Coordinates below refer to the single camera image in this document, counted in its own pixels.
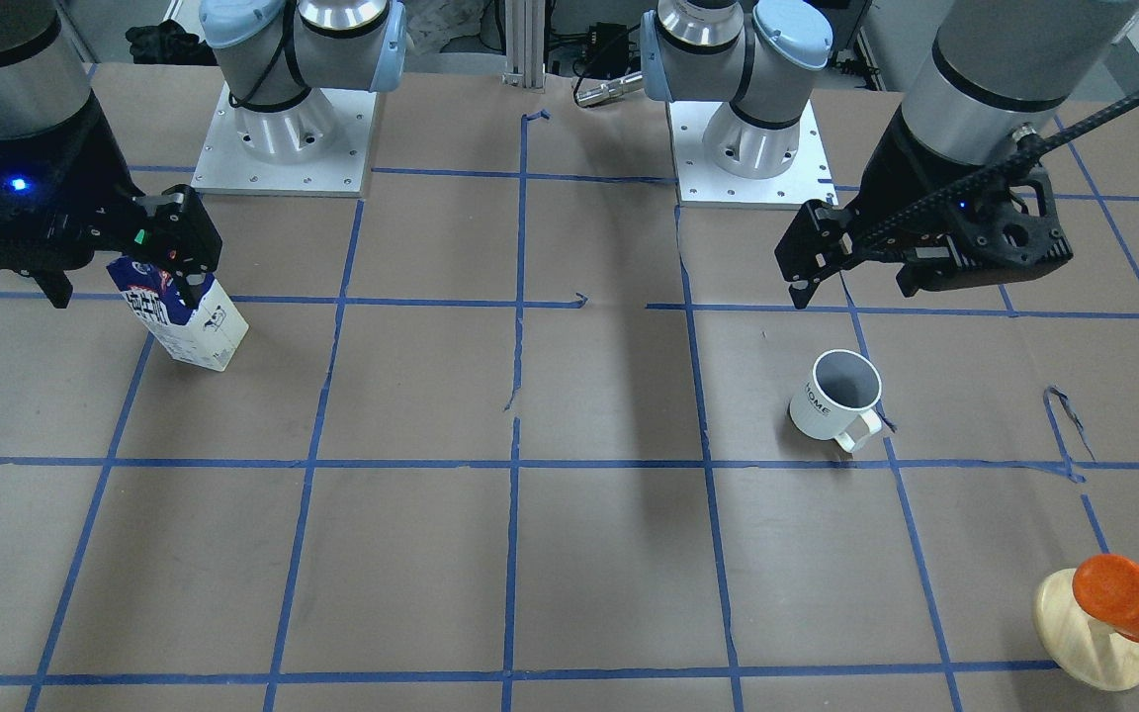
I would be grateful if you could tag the orange cup on stand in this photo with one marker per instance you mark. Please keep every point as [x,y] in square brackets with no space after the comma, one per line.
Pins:
[1106,587]

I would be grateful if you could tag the black carton gripper finger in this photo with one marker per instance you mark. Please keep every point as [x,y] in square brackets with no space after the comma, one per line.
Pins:
[185,290]

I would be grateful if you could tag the black gripper body at mug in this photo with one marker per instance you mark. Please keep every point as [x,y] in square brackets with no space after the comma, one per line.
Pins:
[894,178]

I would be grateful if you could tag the metal base plate near mug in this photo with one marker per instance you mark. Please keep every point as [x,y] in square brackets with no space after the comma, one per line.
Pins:
[722,162]

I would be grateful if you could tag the black gripper body at carton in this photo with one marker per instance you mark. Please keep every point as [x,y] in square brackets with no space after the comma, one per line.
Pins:
[85,158]

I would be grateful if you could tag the black mug gripper finger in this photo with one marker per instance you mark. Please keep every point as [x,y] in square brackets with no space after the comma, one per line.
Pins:
[803,290]

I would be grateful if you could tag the white mug with lettering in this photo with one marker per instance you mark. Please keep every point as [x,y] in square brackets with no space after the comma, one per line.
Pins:
[838,399]

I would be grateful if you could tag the aluminium frame post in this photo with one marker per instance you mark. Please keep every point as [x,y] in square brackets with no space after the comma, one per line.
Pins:
[525,35]

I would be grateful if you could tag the silver robot arm holding carton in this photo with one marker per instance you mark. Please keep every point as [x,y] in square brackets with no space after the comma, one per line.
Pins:
[273,55]

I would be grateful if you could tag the metal base plate near carton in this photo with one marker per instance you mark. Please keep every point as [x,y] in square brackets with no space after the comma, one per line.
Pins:
[321,148]

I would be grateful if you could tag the silver robot arm near mug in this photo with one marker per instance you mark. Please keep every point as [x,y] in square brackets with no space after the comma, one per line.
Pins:
[993,66]

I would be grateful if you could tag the blue white milk carton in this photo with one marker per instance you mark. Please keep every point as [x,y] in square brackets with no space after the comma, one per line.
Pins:
[207,336]

